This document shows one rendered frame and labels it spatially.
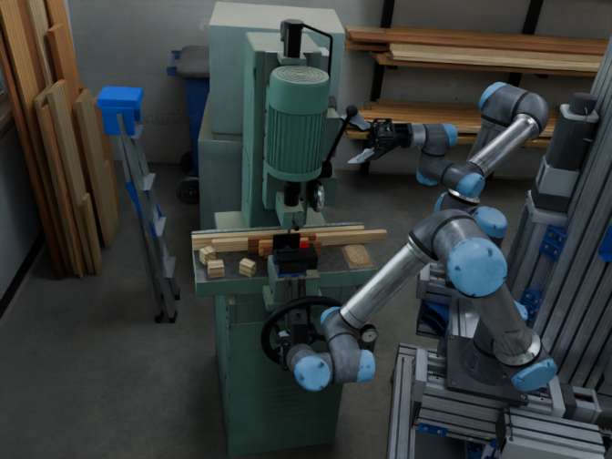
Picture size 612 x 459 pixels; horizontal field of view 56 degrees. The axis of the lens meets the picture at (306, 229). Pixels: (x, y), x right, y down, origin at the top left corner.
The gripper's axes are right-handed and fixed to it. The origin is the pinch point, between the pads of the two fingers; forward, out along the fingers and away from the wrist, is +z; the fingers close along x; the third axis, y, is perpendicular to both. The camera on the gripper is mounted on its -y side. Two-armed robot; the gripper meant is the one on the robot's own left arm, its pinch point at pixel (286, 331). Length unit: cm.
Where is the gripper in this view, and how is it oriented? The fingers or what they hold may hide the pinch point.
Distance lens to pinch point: 166.7
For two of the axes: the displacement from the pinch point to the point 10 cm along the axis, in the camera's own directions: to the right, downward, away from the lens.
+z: -2.2, -0.6, 9.7
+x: 9.8, -0.1, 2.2
